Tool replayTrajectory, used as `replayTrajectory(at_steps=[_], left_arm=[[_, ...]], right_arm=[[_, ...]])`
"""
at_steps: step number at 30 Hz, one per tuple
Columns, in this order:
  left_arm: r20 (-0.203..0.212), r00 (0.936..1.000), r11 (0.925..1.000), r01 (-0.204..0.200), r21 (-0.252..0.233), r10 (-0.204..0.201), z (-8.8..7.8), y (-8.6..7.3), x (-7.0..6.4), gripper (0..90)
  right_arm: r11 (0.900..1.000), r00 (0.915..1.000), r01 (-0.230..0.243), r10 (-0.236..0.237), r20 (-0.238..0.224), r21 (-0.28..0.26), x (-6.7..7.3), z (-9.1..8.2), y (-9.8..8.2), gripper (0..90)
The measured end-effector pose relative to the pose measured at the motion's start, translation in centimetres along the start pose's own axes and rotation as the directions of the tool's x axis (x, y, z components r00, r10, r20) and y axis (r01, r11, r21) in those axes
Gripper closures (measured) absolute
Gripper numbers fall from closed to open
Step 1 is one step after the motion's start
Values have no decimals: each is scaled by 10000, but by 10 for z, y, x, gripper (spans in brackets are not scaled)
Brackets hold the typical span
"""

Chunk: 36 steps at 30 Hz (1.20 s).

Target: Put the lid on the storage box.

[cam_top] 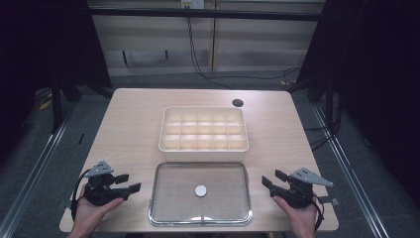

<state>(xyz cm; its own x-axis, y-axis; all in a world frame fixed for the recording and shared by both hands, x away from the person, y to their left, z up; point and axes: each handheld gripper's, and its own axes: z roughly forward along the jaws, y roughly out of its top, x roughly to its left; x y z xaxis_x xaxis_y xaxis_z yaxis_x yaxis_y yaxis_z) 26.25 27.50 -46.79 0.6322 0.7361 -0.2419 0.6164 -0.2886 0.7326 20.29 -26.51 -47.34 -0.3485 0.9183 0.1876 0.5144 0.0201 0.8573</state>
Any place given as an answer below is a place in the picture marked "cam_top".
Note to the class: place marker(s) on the cream divided storage box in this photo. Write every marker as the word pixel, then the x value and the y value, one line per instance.
pixel 203 132

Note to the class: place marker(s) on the yellow tape on floor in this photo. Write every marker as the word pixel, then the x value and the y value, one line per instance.
pixel 45 105

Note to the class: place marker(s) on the black metal stand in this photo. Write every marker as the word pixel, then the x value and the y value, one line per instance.
pixel 56 105

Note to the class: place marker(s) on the person's right hand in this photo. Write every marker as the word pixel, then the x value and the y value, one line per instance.
pixel 298 218

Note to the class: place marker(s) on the white wall socket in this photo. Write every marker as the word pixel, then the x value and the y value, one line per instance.
pixel 192 4

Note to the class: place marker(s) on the grey tape strip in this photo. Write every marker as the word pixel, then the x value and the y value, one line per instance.
pixel 328 200
pixel 64 204

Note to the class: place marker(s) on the metal floor rail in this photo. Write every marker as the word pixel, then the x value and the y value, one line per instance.
pixel 350 168
pixel 33 178

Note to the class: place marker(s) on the black horizontal bar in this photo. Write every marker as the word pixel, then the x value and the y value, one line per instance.
pixel 204 14

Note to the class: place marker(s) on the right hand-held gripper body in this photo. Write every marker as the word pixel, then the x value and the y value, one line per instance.
pixel 298 191

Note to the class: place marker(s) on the person's left hand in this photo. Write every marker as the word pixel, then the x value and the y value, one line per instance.
pixel 89 214

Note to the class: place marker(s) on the black round table grommet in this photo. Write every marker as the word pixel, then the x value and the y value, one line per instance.
pixel 237 102

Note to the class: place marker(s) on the black curtain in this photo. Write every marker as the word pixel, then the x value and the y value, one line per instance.
pixel 43 43
pixel 379 82

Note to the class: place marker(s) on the clear lid with white knob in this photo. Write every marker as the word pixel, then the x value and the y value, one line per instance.
pixel 200 195

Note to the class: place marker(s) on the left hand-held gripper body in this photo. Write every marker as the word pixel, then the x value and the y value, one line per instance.
pixel 99 193

